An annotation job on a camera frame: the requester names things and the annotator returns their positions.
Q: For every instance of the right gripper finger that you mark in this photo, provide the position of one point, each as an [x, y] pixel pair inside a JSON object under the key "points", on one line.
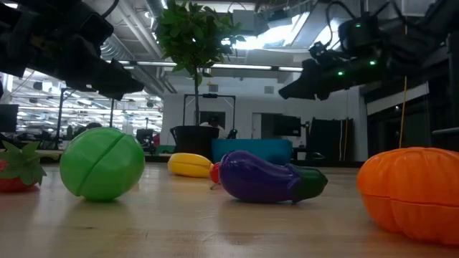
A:
{"points": [[303, 84], [330, 89]]}

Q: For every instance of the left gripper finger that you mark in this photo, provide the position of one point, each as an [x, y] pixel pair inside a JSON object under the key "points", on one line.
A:
{"points": [[118, 79], [113, 96]]}

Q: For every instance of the purple toy eggplant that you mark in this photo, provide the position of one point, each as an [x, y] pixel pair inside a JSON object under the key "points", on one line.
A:
{"points": [[258, 177]]}

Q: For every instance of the yellow toy banana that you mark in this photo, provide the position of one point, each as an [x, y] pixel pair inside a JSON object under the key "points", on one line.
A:
{"points": [[190, 165]]}

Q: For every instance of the orange toy pumpkin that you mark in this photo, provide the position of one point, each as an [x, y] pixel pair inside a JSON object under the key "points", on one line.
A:
{"points": [[412, 193]]}

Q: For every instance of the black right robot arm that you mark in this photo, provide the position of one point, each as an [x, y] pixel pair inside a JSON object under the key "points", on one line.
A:
{"points": [[423, 36]]}

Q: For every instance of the blue plastic tupperware container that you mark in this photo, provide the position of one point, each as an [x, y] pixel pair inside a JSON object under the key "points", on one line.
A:
{"points": [[258, 147]]}

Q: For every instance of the person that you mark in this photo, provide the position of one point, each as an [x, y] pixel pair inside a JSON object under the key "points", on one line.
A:
{"points": [[214, 123], [92, 126]]}

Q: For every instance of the black monitor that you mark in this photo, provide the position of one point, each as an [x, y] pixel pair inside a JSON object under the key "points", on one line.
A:
{"points": [[8, 118], [287, 125]]}

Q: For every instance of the black partition panel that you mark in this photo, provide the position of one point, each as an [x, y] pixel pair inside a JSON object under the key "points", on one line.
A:
{"points": [[330, 139]]}

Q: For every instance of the long ceiling light strip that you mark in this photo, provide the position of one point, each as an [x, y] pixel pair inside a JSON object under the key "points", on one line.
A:
{"points": [[244, 67]]}

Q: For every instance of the round green toy fruit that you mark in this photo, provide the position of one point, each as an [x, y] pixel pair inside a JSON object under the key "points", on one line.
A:
{"points": [[102, 165]]}

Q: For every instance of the green plant in black pot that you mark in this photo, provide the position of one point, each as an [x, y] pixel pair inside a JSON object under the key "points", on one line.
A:
{"points": [[193, 36]]}

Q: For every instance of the red strawberry with green leaves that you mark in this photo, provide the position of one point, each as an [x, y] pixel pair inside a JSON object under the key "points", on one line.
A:
{"points": [[21, 165]]}

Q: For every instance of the small pink toy fruit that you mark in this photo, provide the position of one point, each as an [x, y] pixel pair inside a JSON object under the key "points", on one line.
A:
{"points": [[3, 165]]}

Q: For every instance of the red toy cherry with stem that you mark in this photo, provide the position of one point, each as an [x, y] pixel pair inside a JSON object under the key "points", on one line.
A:
{"points": [[214, 172]]}

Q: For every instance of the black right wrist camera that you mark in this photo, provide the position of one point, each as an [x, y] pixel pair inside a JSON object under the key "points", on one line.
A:
{"points": [[358, 34]]}

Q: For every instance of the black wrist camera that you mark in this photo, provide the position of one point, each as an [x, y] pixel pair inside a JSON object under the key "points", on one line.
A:
{"points": [[97, 34], [358, 34]]}

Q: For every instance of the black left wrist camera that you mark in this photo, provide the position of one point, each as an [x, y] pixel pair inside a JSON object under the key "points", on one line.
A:
{"points": [[97, 34]]}

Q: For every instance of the black gantry frame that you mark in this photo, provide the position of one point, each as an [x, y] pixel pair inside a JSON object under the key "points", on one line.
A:
{"points": [[209, 95], [59, 118]]}

